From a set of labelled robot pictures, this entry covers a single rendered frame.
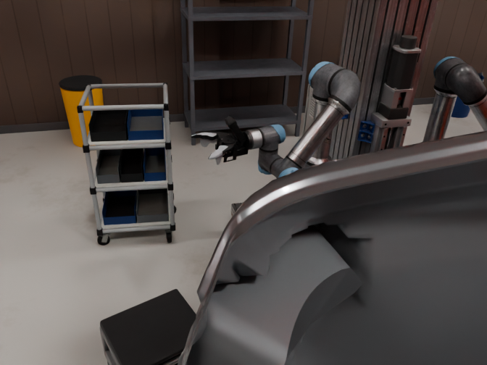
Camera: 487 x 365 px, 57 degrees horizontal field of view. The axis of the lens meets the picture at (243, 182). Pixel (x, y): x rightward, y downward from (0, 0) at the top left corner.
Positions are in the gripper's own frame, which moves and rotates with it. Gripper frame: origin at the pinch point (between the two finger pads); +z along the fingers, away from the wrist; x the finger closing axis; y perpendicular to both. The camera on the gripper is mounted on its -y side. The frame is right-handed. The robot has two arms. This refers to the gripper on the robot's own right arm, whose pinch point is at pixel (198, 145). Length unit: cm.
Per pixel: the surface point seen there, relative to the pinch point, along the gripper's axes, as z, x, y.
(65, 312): 53, 51, 132
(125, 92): -55, 291, 130
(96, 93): -19, 255, 108
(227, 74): -130, 215, 86
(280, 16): -174, 208, 34
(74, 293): 46, 64, 133
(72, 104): 2, 257, 116
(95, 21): -36, 305, 61
